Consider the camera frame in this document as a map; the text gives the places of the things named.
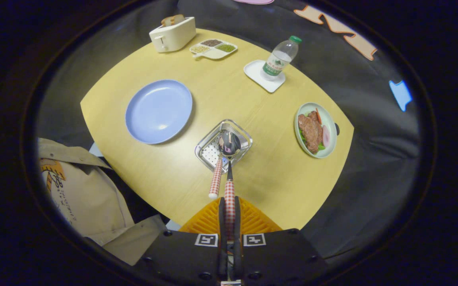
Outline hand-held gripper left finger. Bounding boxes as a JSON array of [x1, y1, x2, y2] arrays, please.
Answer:
[[134, 197, 229, 284]]

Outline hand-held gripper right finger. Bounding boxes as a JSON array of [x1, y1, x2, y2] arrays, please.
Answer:
[[231, 197, 329, 283]]

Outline fork with red checked handle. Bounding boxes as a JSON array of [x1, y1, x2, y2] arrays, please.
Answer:
[[208, 153, 224, 199]]

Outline spoon with red checked handle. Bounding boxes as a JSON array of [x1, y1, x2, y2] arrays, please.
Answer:
[[218, 130, 242, 241]]

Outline brown cooked meat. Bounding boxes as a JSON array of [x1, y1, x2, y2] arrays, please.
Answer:
[[298, 111, 323, 155]]

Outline blue round plate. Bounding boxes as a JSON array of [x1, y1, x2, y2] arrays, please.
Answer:
[[125, 79, 193, 145]]

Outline pale green plate with food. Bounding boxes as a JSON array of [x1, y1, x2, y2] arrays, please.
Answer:
[[294, 102, 338, 159]]

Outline black backdrop cloth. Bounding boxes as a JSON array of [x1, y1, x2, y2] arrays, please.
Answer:
[[34, 0, 422, 259]]

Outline white square coaster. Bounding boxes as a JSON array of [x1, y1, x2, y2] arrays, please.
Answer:
[[243, 60, 286, 93]]

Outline clear water bottle green cap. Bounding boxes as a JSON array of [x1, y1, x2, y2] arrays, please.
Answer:
[[262, 35, 303, 81]]

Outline white divided dish with beans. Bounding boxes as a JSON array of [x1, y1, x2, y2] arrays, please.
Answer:
[[189, 39, 238, 60]]

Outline cream toaster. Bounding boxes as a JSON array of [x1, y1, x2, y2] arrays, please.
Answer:
[[149, 17, 197, 53]]

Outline toast slice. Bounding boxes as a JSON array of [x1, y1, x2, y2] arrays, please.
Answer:
[[161, 14, 186, 27]]

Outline metal wire cutlery basket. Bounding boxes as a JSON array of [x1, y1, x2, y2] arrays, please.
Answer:
[[195, 119, 253, 174]]

